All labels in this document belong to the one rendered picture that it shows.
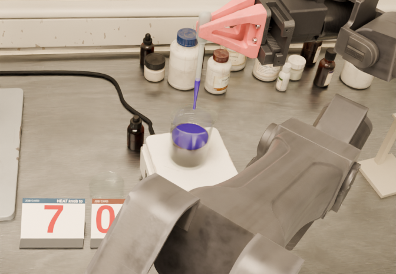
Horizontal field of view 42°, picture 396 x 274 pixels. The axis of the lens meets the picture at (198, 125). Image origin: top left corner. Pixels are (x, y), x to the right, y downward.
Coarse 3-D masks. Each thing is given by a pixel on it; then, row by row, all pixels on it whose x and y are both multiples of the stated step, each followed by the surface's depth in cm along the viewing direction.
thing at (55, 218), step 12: (24, 204) 76; (36, 204) 76; (48, 204) 77; (60, 204) 77; (72, 204) 77; (24, 216) 76; (36, 216) 76; (48, 216) 76; (60, 216) 77; (72, 216) 77; (24, 228) 76; (36, 228) 76; (48, 228) 76; (60, 228) 76; (72, 228) 77
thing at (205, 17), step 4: (200, 12) 61; (208, 12) 61; (200, 16) 61; (204, 16) 61; (208, 16) 61; (200, 20) 62; (204, 20) 62; (208, 20) 62; (200, 24) 62; (196, 32) 63; (196, 36) 64; (200, 40) 64; (204, 40) 64
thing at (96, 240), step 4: (92, 204) 77; (92, 208) 77; (92, 212) 77; (92, 216) 77; (92, 220) 77; (92, 224) 77; (92, 228) 77; (92, 232) 77; (92, 236) 77; (96, 236) 77; (100, 236) 77; (92, 240) 77; (96, 240) 77; (100, 240) 77; (92, 244) 76; (96, 244) 76
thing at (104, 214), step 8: (96, 208) 77; (104, 208) 78; (112, 208) 78; (96, 216) 77; (104, 216) 77; (112, 216) 78; (96, 224) 77; (104, 224) 77; (96, 232) 77; (104, 232) 77
